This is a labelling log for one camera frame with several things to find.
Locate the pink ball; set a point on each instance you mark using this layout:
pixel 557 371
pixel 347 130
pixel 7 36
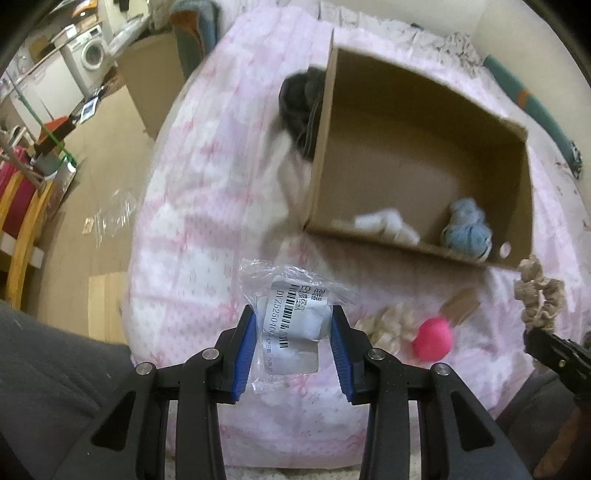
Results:
pixel 432 339

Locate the cream scrunchie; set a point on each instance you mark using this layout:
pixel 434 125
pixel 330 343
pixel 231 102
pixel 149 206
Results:
pixel 388 325

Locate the dark grey cloth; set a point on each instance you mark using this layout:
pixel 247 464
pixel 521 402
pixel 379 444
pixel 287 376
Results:
pixel 300 120

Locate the clear plastic bag with label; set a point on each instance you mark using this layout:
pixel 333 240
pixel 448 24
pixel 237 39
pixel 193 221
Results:
pixel 293 318

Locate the white patterned blanket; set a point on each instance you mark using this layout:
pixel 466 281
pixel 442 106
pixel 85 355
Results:
pixel 457 48

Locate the large flat cardboard sheet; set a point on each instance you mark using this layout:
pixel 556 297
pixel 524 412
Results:
pixel 152 78

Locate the pink floral bed sheet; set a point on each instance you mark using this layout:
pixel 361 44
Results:
pixel 221 194

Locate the small brown cardboard piece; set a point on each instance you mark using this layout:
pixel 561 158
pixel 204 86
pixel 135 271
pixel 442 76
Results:
pixel 461 305

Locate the brown cardboard box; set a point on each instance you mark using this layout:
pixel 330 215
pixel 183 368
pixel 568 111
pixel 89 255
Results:
pixel 415 152

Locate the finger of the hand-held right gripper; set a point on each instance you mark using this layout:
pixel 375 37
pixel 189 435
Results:
pixel 554 353

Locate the white rolled sock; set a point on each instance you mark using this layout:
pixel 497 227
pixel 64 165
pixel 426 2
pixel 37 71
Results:
pixel 385 225

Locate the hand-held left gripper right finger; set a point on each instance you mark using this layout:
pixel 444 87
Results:
pixel 340 348

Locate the white washing machine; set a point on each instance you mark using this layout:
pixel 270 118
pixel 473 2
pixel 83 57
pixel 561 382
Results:
pixel 87 53

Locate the yellow wooden chair frame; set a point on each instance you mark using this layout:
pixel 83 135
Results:
pixel 23 230

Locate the blue yarn ball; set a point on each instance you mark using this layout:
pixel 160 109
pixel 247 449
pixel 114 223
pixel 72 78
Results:
pixel 466 228

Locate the person's grey trouser leg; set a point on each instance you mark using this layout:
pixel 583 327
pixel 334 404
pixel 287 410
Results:
pixel 51 387

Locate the beige scrunchie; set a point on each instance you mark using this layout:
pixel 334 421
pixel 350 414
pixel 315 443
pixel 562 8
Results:
pixel 540 297

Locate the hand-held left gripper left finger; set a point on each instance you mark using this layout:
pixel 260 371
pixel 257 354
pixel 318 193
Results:
pixel 244 344

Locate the clear plastic wrapper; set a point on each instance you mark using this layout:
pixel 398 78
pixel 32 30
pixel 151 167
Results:
pixel 108 217

